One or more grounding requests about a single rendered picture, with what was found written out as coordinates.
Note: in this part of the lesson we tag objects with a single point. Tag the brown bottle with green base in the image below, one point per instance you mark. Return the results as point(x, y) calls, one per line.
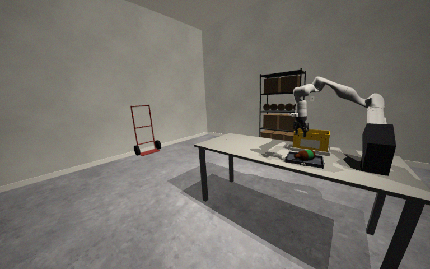
point(305, 155)

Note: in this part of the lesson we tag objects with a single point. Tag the yellow crate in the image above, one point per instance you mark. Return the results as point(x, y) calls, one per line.
point(317, 140)

